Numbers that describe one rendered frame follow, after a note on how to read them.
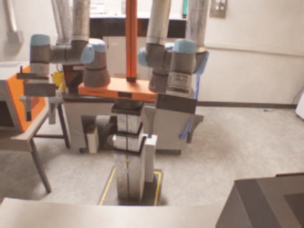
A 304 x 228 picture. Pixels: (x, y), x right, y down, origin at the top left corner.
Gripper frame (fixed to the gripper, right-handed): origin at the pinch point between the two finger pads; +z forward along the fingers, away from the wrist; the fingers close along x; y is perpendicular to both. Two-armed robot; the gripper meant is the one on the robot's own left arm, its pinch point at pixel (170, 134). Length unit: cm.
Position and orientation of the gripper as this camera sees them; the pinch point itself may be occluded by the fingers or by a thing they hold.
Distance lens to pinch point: 70.0
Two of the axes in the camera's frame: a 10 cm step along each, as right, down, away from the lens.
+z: -1.6, 9.8, 1.3
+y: 0.6, 1.4, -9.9
